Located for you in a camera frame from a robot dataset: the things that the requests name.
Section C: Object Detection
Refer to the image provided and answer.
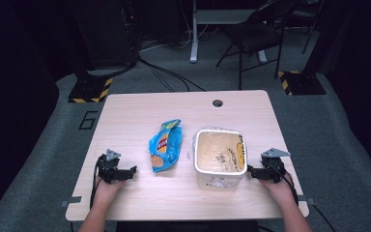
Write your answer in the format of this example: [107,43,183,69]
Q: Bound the grey table edge bracket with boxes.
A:
[297,194,317,206]
[60,195,82,208]

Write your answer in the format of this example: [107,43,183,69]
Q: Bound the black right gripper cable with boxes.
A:
[268,161,337,232]

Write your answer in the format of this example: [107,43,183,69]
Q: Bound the black floor cables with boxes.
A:
[137,52,207,93]

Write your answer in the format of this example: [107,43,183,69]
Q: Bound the person's left hand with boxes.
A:
[94,177,128,201]

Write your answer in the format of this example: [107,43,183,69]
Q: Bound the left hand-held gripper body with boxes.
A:
[97,148,126,185]

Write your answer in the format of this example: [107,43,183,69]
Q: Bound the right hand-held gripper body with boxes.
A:
[259,147,292,185]

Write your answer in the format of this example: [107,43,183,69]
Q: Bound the dark equipment cabinet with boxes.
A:
[67,0,140,72]

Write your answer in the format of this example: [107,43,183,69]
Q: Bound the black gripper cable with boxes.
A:
[268,161,337,232]
[89,159,103,211]

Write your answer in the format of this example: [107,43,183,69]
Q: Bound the blue chip bag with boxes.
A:
[148,118,184,174]

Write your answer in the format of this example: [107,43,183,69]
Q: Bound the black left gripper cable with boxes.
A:
[89,159,103,211]

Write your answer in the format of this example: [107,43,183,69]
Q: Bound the black striped stand base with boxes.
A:
[68,71,114,104]
[277,70,328,97]

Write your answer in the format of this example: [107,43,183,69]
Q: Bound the person's right hand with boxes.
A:
[258,175,296,203]

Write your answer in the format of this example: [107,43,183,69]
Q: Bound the black folding chair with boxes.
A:
[214,0,300,91]

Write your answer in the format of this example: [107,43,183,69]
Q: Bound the white desk frame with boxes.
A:
[189,0,269,64]

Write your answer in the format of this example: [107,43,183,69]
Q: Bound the white plastic bin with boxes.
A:
[191,128,249,191]

